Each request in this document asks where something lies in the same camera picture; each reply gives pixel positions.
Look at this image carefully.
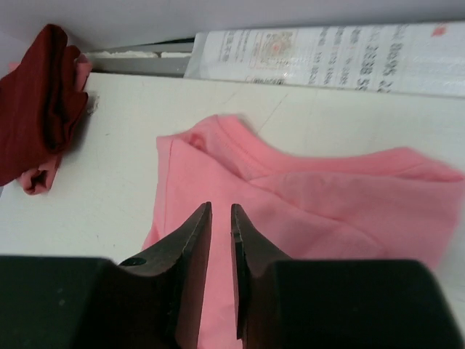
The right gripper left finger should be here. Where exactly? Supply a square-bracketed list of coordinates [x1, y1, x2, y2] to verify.
[1, 202, 212, 348]

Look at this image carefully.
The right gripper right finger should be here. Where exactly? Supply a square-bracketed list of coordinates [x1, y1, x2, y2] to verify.
[231, 204, 464, 348]

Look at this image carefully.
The pink t shirt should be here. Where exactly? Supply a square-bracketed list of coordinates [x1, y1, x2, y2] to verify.
[145, 115, 464, 348]

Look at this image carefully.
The folded salmon t shirt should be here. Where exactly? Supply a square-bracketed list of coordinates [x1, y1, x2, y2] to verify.
[16, 54, 92, 196]

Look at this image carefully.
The folded dark red t shirt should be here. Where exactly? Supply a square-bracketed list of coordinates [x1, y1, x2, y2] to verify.
[1, 24, 89, 185]

